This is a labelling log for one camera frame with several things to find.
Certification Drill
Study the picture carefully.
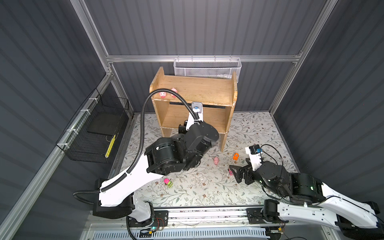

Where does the white vented cover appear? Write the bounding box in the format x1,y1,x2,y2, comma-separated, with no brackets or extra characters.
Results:
91,227,271,240

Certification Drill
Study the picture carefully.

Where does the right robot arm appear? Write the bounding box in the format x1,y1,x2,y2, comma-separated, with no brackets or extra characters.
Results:
229,160,384,240

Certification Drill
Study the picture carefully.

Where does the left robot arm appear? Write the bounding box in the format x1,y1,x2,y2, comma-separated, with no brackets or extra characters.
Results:
73,88,219,223

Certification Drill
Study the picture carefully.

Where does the yellow corn toy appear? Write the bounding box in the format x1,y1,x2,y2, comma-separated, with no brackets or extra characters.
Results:
105,135,116,159

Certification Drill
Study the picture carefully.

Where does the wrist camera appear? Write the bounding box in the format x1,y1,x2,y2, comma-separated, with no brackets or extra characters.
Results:
245,145,263,171
186,102,204,131

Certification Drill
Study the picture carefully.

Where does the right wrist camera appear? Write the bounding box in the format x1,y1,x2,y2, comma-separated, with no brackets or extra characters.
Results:
245,145,263,171

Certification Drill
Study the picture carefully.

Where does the white wire mesh basket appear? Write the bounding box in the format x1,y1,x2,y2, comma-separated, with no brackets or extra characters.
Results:
173,57,242,81

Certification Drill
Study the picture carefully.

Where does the orange toy car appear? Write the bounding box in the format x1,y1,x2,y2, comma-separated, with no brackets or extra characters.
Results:
233,153,240,161

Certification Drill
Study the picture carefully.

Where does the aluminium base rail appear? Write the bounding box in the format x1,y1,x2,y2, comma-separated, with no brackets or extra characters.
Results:
86,204,328,229

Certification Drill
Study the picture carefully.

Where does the black wire basket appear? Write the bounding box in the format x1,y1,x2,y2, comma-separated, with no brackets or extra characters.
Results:
56,90,131,164

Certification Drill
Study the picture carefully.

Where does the pink pig toy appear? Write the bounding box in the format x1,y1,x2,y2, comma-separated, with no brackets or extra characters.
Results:
171,88,178,98
159,92,167,99
214,157,220,166

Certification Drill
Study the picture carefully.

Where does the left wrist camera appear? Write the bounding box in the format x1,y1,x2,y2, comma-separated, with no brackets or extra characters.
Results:
186,102,204,131

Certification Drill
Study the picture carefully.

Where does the wooden two-tier shelf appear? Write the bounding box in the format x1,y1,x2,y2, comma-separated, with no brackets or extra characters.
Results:
150,67,238,151

